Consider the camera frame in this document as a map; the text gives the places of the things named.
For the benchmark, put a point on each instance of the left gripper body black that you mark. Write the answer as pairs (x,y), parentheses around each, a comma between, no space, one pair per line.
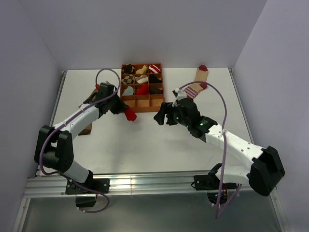
(116,105)

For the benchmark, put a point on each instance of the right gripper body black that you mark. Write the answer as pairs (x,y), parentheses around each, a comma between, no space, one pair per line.
(174,117)

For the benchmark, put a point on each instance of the red sock with white pattern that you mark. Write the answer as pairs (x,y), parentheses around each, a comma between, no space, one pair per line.
(130,114)

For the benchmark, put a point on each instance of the beige maroon striped sock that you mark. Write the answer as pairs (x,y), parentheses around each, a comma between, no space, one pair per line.
(199,83)

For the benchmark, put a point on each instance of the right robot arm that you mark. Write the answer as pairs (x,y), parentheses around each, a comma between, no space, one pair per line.
(261,168)

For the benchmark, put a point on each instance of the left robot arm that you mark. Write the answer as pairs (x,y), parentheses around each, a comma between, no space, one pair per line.
(54,147)

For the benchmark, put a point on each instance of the light blue rolled sock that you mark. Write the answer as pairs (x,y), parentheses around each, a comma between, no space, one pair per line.
(129,91)

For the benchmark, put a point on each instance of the checkered rolled sock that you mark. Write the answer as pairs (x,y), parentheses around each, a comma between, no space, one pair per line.
(128,80)

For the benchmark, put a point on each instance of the orange wooden compartment tray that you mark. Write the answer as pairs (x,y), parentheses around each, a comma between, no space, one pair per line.
(143,103)

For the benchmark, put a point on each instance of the beige brown striped rolled sock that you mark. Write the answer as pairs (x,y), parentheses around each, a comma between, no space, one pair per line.
(142,79)

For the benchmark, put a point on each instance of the dark brown black rolled sock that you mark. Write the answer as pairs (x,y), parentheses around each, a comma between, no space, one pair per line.
(154,90)

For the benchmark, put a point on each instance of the yellow rolled sock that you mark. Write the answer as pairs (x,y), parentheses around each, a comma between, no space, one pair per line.
(142,70)

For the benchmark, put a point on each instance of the red white striped rolled sock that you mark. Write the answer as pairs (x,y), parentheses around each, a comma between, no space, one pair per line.
(154,69)

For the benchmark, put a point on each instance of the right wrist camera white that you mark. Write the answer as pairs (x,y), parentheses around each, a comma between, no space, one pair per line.
(179,94)

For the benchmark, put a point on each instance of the aluminium front rail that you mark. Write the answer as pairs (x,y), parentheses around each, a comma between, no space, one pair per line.
(120,184)

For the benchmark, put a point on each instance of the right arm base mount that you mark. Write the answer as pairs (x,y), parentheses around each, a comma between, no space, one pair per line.
(205,182)

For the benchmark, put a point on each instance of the black box under rail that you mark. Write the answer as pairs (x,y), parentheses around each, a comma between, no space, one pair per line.
(85,202)

